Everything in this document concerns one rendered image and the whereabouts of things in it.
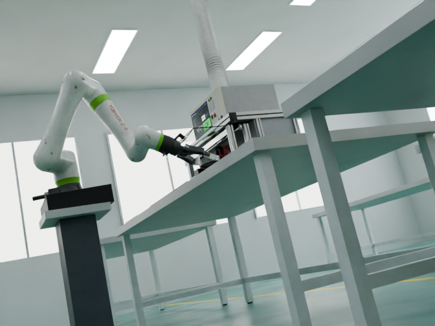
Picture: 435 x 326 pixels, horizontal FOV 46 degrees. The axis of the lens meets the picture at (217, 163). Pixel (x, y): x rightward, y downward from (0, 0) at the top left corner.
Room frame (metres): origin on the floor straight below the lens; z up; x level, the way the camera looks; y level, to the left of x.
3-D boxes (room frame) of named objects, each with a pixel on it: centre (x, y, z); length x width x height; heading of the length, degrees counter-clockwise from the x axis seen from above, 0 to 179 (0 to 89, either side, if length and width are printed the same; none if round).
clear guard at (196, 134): (2.83, 0.05, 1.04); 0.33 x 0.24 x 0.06; 117
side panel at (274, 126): (2.86, -0.38, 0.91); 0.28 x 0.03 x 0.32; 117
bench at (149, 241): (5.17, 1.03, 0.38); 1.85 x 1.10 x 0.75; 27
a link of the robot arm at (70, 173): (2.62, 0.79, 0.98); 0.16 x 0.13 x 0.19; 169
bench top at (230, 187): (3.08, -0.09, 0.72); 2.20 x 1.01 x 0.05; 27
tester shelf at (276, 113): (3.11, -0.16, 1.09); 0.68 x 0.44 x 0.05; 27
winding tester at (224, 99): (3.10, -0.17, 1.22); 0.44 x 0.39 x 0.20; 27
